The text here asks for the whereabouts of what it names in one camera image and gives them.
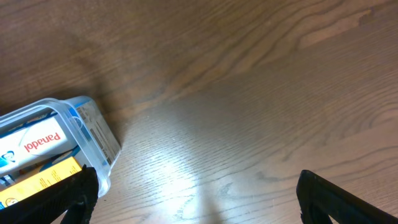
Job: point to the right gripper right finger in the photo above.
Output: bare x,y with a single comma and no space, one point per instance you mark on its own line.
322,202

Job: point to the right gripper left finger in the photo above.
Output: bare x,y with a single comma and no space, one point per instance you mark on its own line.
75,197

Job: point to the yellow cough syrup box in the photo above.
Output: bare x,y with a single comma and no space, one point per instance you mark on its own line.
38,180

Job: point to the white Panadol box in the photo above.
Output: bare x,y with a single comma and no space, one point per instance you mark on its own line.
34,143

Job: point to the clear plastic container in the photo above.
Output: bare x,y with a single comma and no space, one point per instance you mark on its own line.
95,147

